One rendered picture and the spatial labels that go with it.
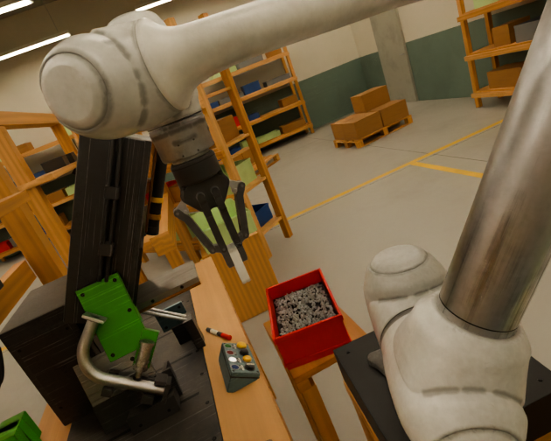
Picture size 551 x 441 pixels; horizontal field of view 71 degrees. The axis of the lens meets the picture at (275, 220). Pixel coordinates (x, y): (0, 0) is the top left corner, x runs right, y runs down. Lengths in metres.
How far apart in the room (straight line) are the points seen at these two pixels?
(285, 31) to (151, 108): 0.17
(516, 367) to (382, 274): 0.25
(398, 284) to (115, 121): 0.51
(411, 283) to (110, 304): 0.77
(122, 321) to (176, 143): 0.65
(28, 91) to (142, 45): 10.01
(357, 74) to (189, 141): 10.67
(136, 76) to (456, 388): 0.51
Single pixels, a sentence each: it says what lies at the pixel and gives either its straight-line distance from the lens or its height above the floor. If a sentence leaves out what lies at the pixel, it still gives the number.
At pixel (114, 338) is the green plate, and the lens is 1.16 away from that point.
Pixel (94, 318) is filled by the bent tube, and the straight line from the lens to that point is 1.11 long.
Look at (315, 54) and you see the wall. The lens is 10.80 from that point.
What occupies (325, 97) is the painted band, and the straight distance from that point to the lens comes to 10.81.
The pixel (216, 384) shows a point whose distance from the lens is 1.17.
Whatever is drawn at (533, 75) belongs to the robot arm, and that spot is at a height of 1.49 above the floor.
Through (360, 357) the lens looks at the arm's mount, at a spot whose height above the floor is 0.95.
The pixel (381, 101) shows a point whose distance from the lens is 7.68.
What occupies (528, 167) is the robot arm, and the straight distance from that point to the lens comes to 0.49.
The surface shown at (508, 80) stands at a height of 0.35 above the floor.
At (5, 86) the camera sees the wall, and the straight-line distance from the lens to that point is 10.57.
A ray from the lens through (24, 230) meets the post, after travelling 1.92.
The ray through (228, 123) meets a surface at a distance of 3.92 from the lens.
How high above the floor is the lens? 1.58
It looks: 19 degrees down
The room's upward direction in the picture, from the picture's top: 22 degrees counter-clockwise
